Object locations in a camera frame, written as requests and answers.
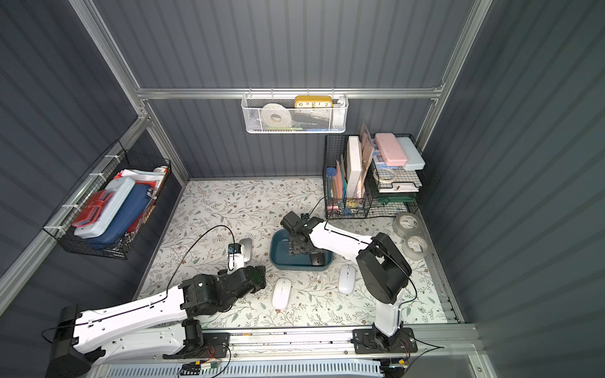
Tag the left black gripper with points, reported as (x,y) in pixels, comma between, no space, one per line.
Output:
(255,277)

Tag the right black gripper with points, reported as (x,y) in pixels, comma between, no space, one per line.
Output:
(305,242)

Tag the black ribbed logo mouse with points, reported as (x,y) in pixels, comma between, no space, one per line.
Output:
(318,259)

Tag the teal plastic storage box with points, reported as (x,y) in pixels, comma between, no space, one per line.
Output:
(283,256)

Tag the silver grey slim mouse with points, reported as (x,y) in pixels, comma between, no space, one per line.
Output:
(246,248)

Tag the white small mouse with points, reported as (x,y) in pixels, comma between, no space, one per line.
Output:
(281,294)

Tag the silver rimmed slim mouse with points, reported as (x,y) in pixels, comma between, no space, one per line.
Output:
(347,279)

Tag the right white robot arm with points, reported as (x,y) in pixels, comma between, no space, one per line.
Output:
(384,270)

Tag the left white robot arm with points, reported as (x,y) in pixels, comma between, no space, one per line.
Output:
(79,335)

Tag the white upright box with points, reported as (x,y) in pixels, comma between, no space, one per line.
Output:
(353,166)

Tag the clear tape roll far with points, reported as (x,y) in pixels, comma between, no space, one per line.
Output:
(406,225)

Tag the clear tape roll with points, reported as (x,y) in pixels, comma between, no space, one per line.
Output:
(406,225)
(415,247)

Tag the white tape roll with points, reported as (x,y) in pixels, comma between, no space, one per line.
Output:
(275,116)

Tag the clear tape roll near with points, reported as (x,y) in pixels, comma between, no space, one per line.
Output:
(415,247)

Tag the white hanging mesh basket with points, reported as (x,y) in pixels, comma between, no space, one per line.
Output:
(316,121)

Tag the pink pencil case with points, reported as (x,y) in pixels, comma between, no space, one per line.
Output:
(390,149)

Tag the yellow clock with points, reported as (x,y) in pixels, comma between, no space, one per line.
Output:
(313,102)

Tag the light blue pencil case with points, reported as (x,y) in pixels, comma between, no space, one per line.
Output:
(415,161)

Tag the white plastic case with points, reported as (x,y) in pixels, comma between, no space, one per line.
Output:
(121,189)

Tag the red pouch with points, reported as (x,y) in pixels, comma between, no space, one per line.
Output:
(92,209)

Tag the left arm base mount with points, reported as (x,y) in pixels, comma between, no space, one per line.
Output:
(206,346)

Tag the black wire desk organizer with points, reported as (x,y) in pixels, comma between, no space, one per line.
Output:
(386,192)

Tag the black wire side basket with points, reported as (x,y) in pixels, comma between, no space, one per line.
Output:
(118,162)

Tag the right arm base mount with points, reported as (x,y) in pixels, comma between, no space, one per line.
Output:
(371,341)

